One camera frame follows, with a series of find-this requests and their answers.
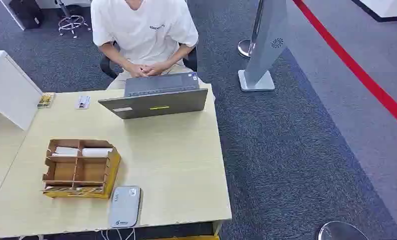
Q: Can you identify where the grey kiosk stand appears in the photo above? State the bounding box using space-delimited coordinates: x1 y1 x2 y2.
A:
237 0 289 93

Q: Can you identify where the yellow card pack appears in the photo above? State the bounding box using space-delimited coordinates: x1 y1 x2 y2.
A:
37 92 56 109

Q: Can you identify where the grey card reader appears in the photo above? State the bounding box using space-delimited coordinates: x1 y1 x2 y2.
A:
108 185 142 229

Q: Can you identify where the white card stack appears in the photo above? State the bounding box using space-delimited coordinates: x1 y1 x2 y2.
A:
81 147 114 158
51 146 80 158

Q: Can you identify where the red barrier belt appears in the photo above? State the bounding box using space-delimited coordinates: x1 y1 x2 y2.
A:
292 0 397 134

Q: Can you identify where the chrome chair base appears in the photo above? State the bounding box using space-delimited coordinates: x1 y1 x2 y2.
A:
56 0 92 39

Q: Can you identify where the black office chair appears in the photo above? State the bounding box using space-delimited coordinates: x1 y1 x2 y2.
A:
99 41 199 80

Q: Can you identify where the person's left hand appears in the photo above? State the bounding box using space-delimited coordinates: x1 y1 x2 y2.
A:
142 61 170 77

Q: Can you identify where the wooden card box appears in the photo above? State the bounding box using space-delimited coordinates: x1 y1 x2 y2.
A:
41 138 122 200

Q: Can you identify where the white cabinet with dark plinth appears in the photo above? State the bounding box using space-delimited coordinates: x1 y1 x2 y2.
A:
350 0 397 23

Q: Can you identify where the person's right hand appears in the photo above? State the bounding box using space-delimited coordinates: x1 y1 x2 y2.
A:
125 62 150 79

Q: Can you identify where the person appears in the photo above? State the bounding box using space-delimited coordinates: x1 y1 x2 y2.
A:
90 0 207 91

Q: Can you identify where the grey laptop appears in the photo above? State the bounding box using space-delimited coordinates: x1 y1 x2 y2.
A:
98 71 209 120

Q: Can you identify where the black bag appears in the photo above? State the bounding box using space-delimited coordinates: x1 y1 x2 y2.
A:
7 0 44 30

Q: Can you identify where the white printed card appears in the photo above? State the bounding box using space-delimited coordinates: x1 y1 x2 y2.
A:
74 95 92 111

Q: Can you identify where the yellow floor tape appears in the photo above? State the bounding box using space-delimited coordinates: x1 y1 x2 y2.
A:
145 235 220 240

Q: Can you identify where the white cable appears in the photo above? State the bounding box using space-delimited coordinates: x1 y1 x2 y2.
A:
116 227 137 240

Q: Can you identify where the white desk divider panel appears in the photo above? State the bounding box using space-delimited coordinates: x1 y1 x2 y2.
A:
0 50 44 132

